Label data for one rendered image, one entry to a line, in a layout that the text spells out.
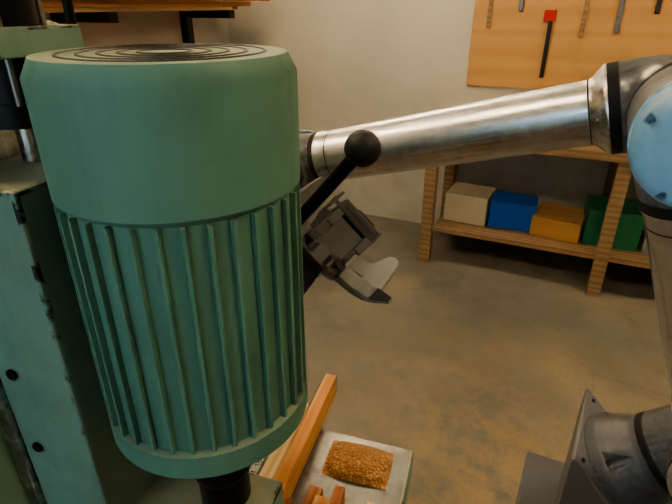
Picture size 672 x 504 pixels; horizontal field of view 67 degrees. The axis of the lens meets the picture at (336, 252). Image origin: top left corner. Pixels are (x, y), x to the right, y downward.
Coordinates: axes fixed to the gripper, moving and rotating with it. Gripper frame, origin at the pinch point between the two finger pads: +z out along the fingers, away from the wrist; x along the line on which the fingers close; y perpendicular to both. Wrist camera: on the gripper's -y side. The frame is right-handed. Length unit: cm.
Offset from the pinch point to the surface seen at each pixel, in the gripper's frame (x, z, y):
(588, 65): 53, -211, 227
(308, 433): 20.9, -28.3, -17.5
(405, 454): 34.0, -26.5, -9.2
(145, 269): -9.7, 15.7, -12.4
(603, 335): 151, -177, 104
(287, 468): 20.4, -23.2, -22.4
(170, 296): -7.4, 15.1, -12.6
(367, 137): -6.2, 5.5, 8.3
